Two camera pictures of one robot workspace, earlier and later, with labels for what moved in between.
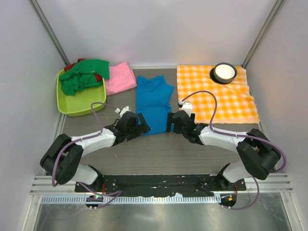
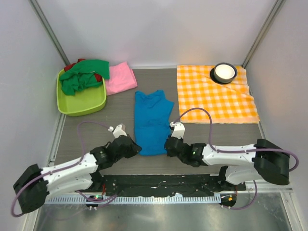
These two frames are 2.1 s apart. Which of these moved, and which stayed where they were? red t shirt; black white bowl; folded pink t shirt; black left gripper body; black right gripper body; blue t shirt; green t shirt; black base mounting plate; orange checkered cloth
Moved: blue t shirt; black left gripper body; black right gripper body
Stayed: black white bowl; orange checkered cloth; green t shirt; red t shirt; folded pink t shirt; black base mounting plate
